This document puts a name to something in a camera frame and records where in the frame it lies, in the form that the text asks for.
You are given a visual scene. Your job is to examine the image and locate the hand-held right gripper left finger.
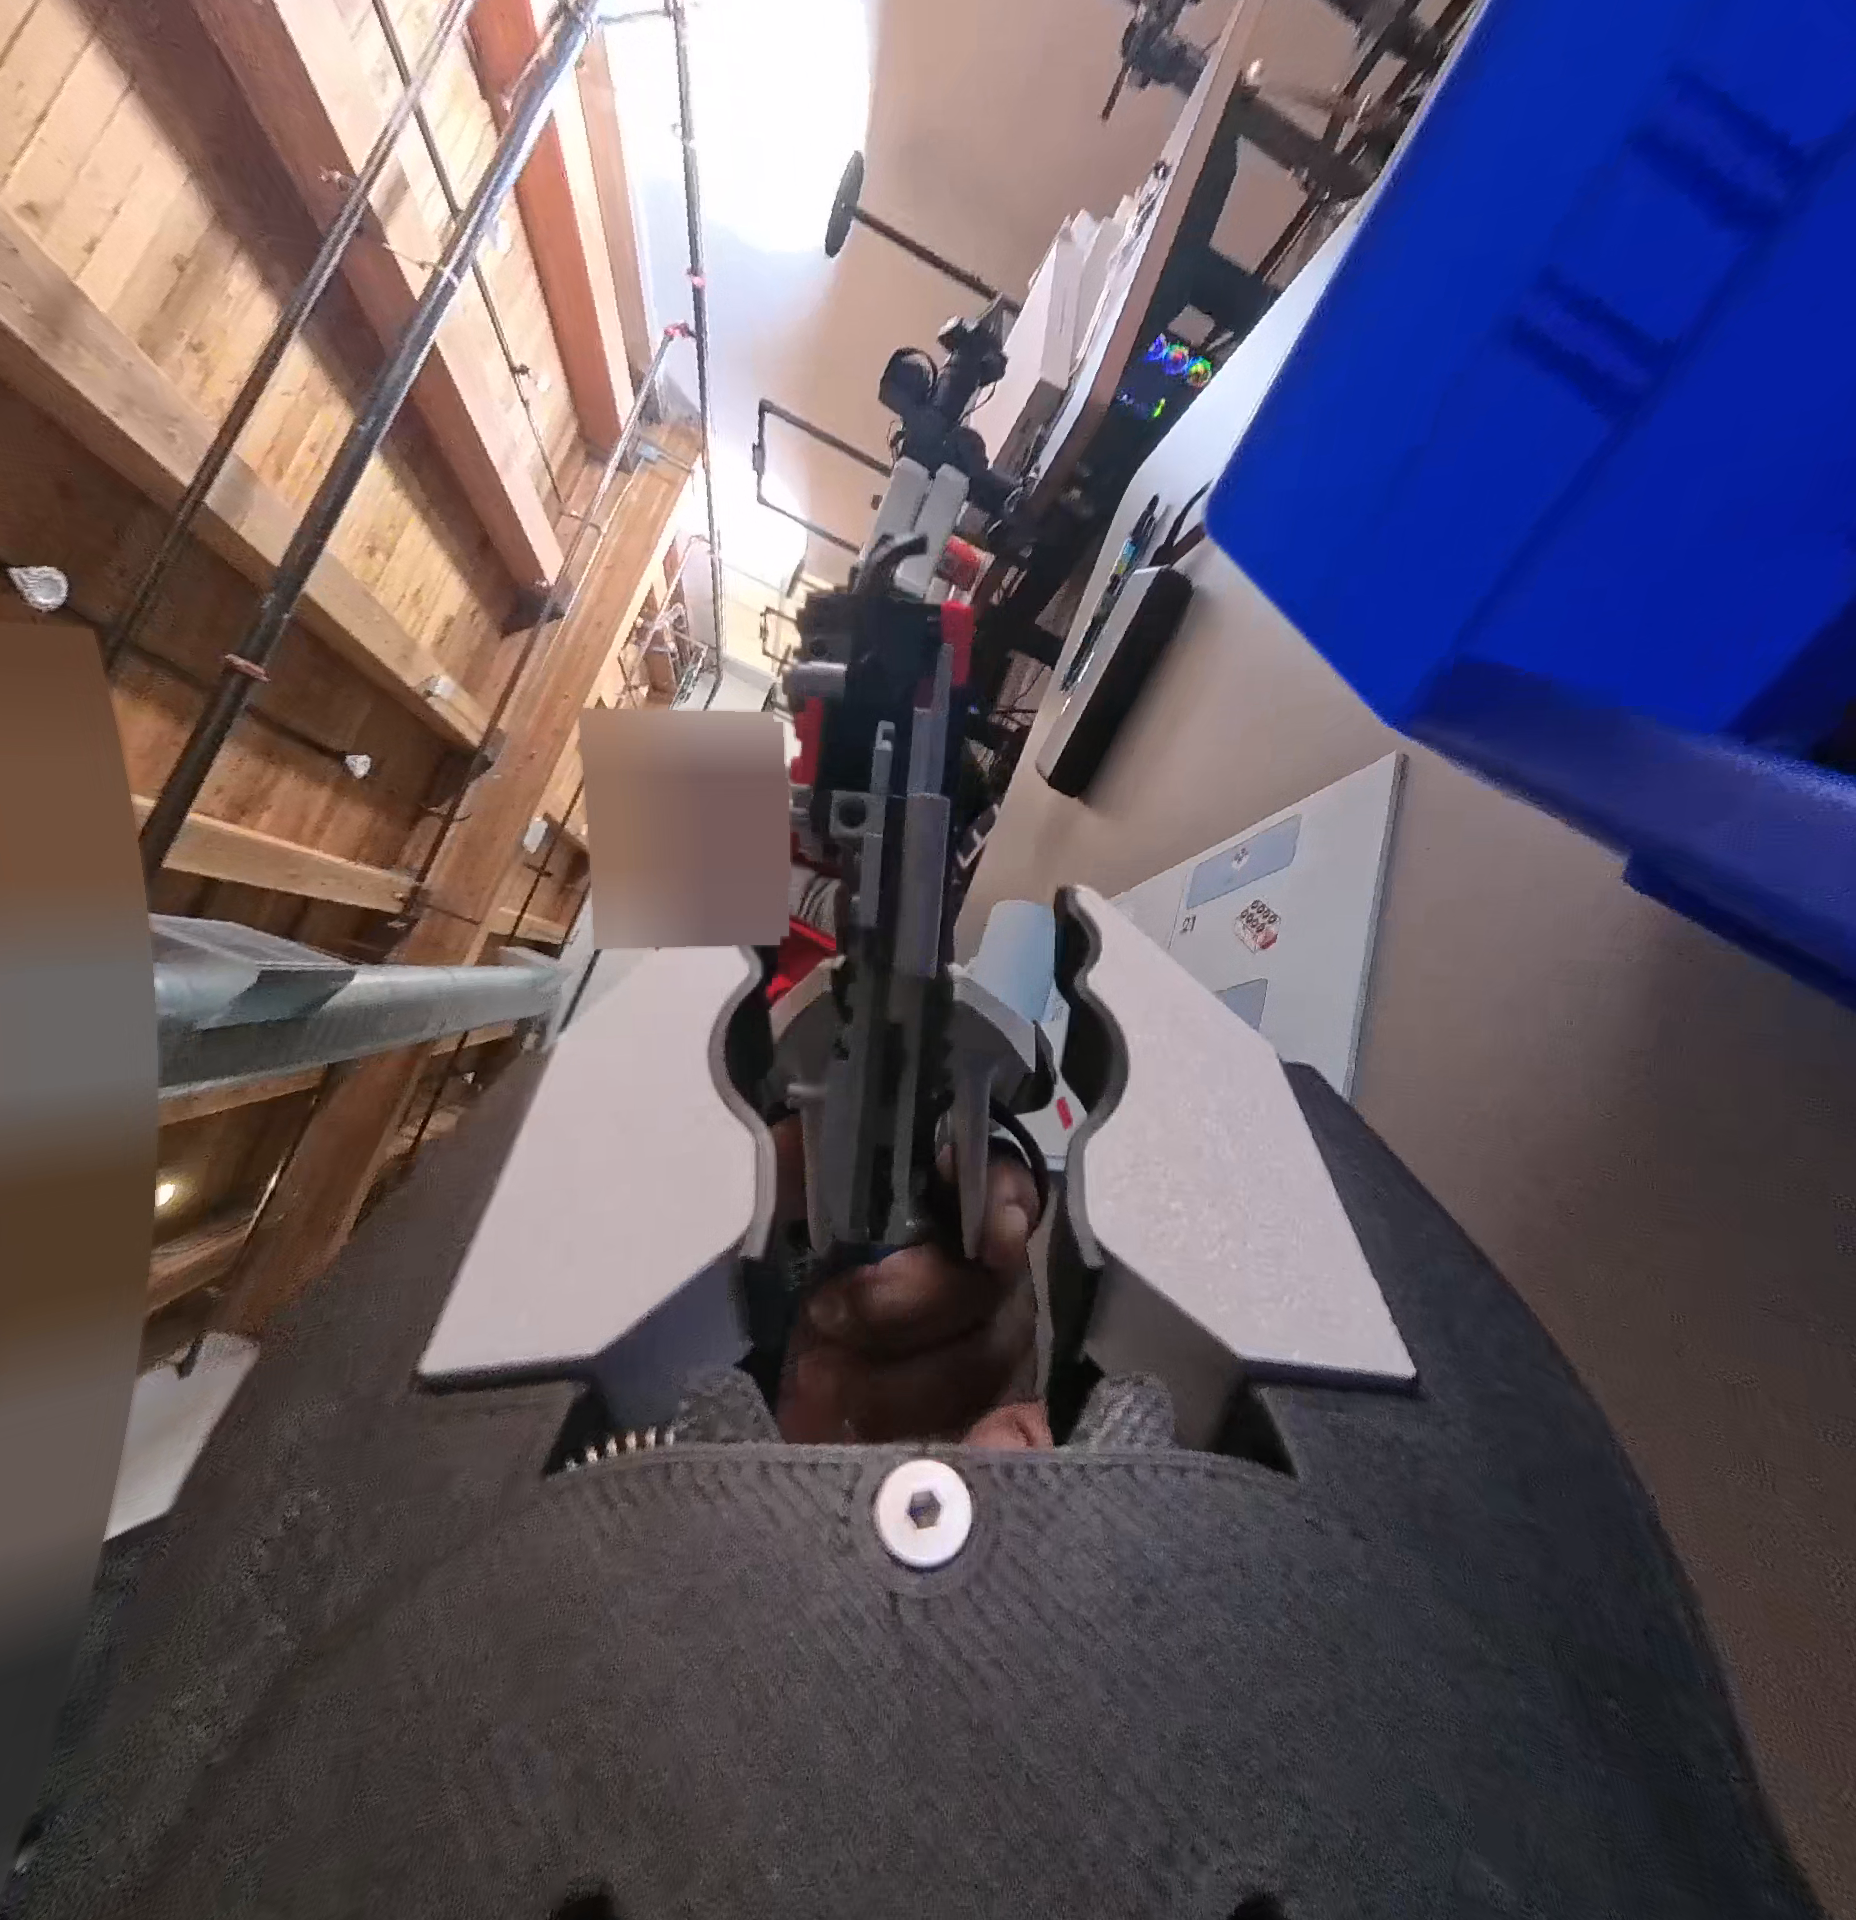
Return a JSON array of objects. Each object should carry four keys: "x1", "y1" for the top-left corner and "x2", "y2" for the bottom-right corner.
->
[{"x1": 415, "y1": 946, "x2": 776, "y2": 1380}]

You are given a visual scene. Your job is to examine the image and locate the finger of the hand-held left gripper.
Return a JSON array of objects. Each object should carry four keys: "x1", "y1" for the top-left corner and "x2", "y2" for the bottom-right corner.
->
[
  {"x1": 766, "y1": 959, "x2": 857, "y2": 1127},
  {"x1": 934, "y1": 967, "x2": 1063, "y2": 1261}
]

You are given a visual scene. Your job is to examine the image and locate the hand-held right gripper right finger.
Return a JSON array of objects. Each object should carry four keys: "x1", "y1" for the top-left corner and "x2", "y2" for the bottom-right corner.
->
[{"x1": 1047, "y1": 881, "x2": 1420, "y2": 1451}]

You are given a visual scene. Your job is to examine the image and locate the grey toy brick vehicle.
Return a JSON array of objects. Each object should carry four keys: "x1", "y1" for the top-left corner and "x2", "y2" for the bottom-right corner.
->
[{"x1": 785, "y1": 532, "x2": 989, "y2": 1255}]

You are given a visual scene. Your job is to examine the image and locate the grey desk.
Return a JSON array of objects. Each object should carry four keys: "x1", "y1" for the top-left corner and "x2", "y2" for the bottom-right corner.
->
[{"x1": 949, "y1": 224, "x2": 1856, "y2": 1920}]

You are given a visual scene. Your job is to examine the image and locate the person's left hand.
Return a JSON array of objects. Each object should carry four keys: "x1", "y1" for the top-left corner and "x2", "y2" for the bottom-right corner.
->
[{"x1": 768, "y1": 1109, "x2": 1053, "y2": 1450}]

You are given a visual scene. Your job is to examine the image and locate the black box with green lights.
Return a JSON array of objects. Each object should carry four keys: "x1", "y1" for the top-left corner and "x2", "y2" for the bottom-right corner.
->
[{"x1": 1036, "y1": 568, "x2": 1196, "y2": 799}]

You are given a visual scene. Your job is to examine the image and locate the printed instruction sheet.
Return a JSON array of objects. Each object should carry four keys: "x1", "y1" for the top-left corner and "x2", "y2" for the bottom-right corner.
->
[{"x1": 1106, "y1": 749, "x2": 1408, "y2": 1098}]

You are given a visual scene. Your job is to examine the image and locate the blue patterned pen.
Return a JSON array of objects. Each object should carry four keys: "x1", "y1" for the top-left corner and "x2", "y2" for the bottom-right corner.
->
[{"x1": 1061, "y1": 492, "x2": 1164, "y2": 695}]

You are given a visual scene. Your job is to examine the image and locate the rainbow-lit computer case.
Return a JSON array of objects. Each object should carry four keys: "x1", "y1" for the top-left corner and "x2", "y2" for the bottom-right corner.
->
[{"x1": 1115, "y1": 327, "x2": 1218, "y2": 440}]

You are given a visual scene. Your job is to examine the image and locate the black disc stand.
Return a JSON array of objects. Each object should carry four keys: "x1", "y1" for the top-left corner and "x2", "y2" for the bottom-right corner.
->
[{"x1": 821, "y1": 150, "x2": 1008, "y2": 305}]

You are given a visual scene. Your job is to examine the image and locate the blue plastic bin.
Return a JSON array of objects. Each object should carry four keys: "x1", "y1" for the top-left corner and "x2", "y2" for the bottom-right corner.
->
[{"x1": 1204, "y1": 0, "x2": 1856, "y2": 1030}]

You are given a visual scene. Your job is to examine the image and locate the silver air duct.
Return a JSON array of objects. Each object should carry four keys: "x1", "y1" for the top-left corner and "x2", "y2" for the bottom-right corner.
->
[{"x1": 147, "y1": 915, "x2": 600, "y2": 1105}]

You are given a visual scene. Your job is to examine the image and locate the black camera rig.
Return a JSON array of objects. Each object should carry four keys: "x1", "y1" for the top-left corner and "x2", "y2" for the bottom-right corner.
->
[{"x1": 875, "y1": 307, "x2": 1020, "y2": 452}]

